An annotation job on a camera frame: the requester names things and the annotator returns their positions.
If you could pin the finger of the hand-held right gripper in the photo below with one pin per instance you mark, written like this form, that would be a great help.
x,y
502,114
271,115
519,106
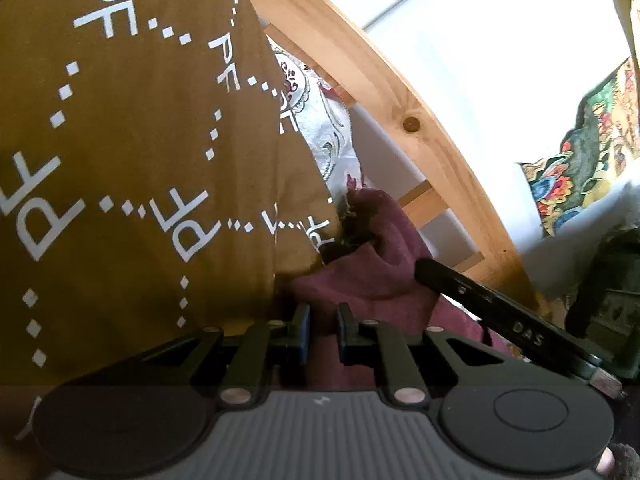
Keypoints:
x,y
500,317

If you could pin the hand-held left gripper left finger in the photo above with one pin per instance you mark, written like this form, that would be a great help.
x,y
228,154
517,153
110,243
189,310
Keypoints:
x,y
302,332

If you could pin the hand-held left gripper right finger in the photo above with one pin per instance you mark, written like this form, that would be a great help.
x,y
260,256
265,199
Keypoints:
x,y
344,332

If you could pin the white floral bed sheet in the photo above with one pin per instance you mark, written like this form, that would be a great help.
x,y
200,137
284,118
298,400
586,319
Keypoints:
x,y
320,120

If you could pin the brown printed blanket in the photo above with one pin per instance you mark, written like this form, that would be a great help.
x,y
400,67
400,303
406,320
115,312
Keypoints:
x,y
125,160

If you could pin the wooden bed frame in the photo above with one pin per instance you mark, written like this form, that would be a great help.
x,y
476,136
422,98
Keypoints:
x,y
380,85

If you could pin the colourful floral cloth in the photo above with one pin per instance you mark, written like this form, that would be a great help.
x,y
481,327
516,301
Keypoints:
x,y
590,160

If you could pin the maroon cloth garment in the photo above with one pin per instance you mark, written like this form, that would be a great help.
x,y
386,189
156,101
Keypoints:
x,y
390,280

